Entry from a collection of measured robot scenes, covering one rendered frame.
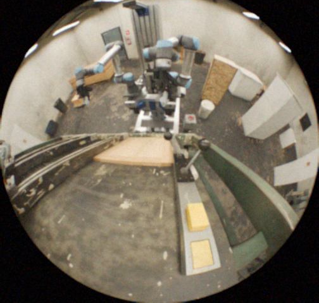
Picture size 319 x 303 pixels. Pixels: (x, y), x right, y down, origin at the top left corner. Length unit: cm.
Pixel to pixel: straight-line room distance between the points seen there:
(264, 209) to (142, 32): 133
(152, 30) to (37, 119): 547
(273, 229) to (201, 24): 578
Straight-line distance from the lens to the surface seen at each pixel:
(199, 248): 18
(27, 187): 43
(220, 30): 592
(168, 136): 36
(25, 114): 566
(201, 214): 19
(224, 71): 222
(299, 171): 355
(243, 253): 31
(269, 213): 34
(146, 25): 112
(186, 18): 559
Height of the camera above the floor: 176
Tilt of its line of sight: 69 degrees down
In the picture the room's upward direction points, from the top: 10 degrees counter-clockwise
